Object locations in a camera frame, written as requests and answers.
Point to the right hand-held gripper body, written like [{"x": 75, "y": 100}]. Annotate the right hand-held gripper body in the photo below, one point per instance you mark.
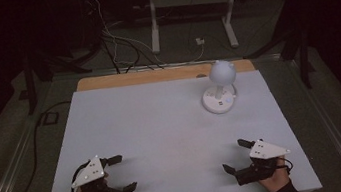
[{"x": 265, "y": 150}]

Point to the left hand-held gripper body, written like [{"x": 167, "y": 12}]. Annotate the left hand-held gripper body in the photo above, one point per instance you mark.
[{"x": 88, "y": 174}]

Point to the person's right hand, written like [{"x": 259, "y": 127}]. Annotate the person's right hand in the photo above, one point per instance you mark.
[{"x": 277, "y": 180}]

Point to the white table mat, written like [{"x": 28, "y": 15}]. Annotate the white table mat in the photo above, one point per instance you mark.
[{"x": 164, "y": 137}]

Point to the white round desk lamp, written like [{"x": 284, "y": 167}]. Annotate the white round desk lamp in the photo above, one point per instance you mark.
[{"x": 222, "y": 73}]

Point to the black tripod stand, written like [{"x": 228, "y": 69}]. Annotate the black tripod stand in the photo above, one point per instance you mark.
[
  {"x": 304, "y": 63},
  {"x": 30, "y": 88}
]

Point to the white plug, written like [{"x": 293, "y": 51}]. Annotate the white plug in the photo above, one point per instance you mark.
[{"x": 200, "y": 41}]

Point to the white metal stand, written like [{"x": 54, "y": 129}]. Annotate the white metal stand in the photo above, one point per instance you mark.
[{"x": 153, "y": 27}]

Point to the black square floor frame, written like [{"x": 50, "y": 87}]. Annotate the black square floor frame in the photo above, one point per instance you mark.
[{"x": 44, "y": 120}]

